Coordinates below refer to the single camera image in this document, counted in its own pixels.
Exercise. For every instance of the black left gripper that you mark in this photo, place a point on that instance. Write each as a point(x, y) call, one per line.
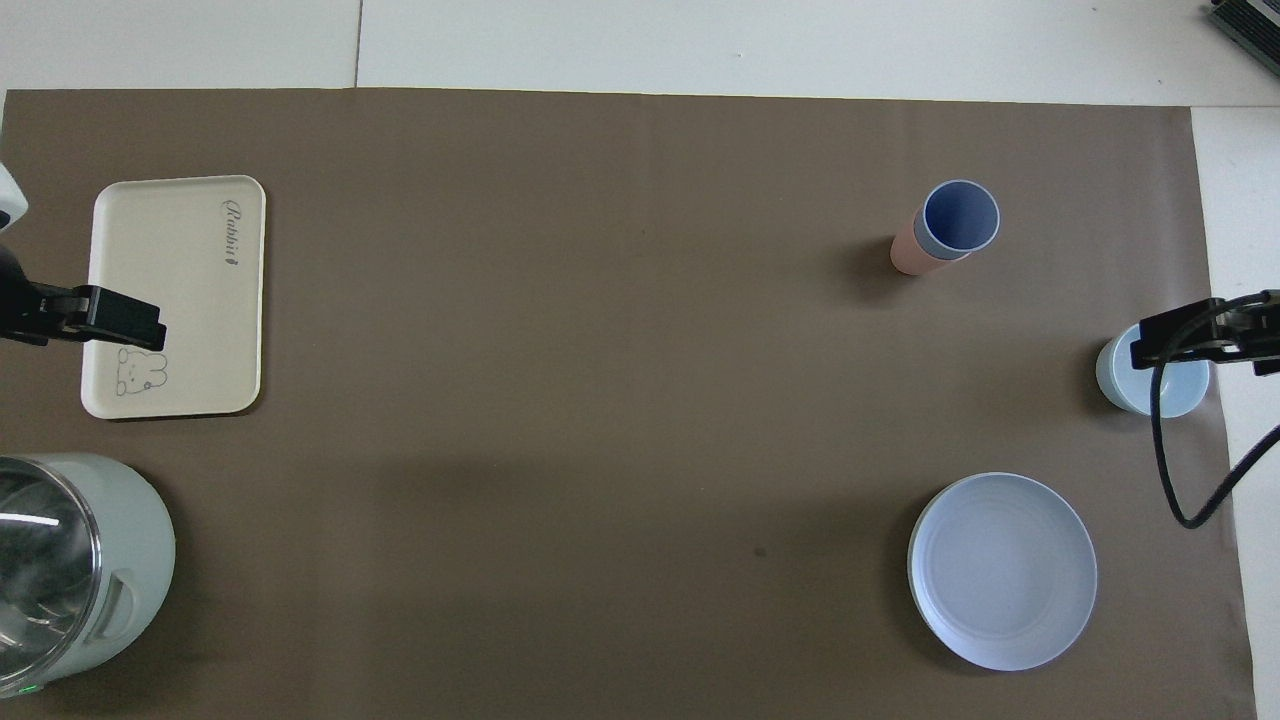
point(40, 315)

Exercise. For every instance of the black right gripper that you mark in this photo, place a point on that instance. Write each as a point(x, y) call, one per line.
point(1250, 322)

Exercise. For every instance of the blue plastic cup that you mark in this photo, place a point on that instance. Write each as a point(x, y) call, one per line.
point(960, 215)

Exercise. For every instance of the pink plastic cup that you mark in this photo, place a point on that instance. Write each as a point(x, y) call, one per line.
point(905, 256)

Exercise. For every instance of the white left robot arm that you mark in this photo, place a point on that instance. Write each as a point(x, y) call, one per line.
point(8, 195)

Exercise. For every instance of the cream rabbit print tray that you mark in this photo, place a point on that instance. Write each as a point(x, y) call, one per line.
point(190, 300)

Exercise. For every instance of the light blue bowl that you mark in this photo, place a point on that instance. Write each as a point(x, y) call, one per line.
point(1182, 392)

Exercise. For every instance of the mint green electric pot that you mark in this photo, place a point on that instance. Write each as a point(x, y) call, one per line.
point(135, 540)

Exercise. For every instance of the glass pot lid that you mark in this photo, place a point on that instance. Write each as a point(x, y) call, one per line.
point(45, 570)

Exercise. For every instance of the lavender blue plate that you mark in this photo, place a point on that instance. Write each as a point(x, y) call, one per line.
point(1005, 570)

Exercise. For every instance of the dark grey ribbed device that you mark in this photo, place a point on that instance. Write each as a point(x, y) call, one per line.
point(1250, 28)

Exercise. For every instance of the brown paper table mat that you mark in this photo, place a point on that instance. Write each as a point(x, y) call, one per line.
point(600, 400)

